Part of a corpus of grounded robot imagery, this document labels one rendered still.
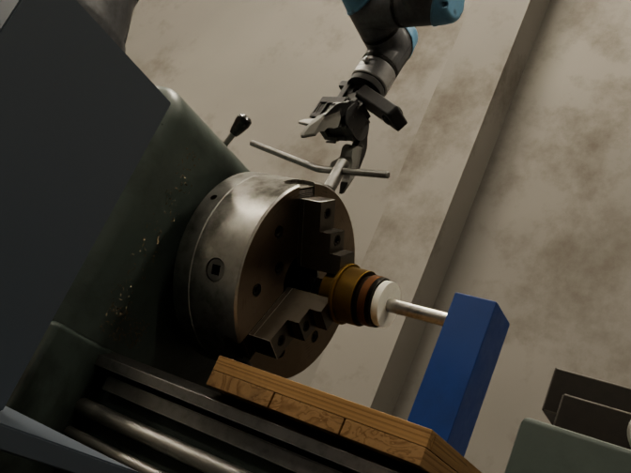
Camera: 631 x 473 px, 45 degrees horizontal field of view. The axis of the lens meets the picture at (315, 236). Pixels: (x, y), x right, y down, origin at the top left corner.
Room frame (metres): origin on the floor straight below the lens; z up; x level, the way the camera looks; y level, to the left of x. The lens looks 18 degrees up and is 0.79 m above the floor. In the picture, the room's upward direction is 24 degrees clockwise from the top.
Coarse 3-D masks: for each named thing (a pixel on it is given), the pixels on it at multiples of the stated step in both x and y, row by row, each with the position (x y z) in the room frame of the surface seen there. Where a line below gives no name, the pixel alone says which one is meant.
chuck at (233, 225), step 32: (256, 192) 1.06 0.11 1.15; (288, 192) 1.05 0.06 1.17; (320, 192) 1.11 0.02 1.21; (224, 224) 1.06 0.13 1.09; (256, 224) 1.03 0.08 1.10; (288, 224) 1.08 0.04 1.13; (224, 256) 1.05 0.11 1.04; (256, 256) 1.05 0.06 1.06; (288, 256) 1.10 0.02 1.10; (192, 288) 1.09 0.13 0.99; (224, 288) 1.05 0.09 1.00; (256, 288) 1.08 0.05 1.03; (192, 320) 1.13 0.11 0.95; (224, 320) 1.08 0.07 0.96; (256, 320) 1.10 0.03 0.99; (224, 352) 1.14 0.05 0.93; (256, 352) 1.13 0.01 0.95; (288, 352) 1.19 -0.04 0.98; (320, 352) 1.26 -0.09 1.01
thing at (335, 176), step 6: (336, 162) 1.20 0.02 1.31; (342, 162) 1.20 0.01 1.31; (348, 162) 1.20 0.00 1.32; (336, 168) 1.20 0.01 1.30; (330, 174) 1.20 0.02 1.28; (336, 174) 1.19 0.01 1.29; (342, 174) 1.20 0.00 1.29; (330, 180) 1.19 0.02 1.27; (336, 180) 1.19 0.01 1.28; (330, 186) 1.19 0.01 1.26; (336, 186) 1.20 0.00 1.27
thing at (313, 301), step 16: (288, 288) 1.13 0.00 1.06; (272, 304) 1.12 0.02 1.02; (288, 304) 1.10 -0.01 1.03; (304, 304) 1.09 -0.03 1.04; (320, 304) 1.08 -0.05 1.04; (272, 320) 1.10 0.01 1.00; (288, 320) 1.09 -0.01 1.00; (304, 320) 1.09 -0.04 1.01; (320, 320) 1.09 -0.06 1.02; (256, 336) 1.09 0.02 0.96; (272, 336) 1.08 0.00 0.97; (288, 336) 1.10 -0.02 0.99; (304, 336) 1.10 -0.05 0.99; (240, 352) 1.12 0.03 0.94; (272, 352) 1.09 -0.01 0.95
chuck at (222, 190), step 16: (240, 176) 1.12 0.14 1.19; (208, 192) 1.10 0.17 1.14; (224, 192) 1.09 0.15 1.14; (208, 208) 1.08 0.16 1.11; (192, 224) 1.09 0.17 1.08; (192, 240) 1.08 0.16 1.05; (192, 256) 1.08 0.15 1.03; (176, 272) 1.11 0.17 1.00; (176, 288) 1.12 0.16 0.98; (176, 304) 1.13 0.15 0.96; (192, 336) 1.16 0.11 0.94
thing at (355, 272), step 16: (352, 272) 1.07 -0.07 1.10; (368, 272) 1.07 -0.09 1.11; (320, 288) 1.10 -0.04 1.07; (336, 288) 1.07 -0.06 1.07; (352, 288) 1.05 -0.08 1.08; (368, 288) 1.05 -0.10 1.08; (336, 304) 1.08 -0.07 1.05; (352, 304) 1.06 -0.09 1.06; (368, 304) 1.04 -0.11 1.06; (336, 320) 1.10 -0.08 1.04; (352, 320) 1.08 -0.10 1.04; (368, 320) 1.06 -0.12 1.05
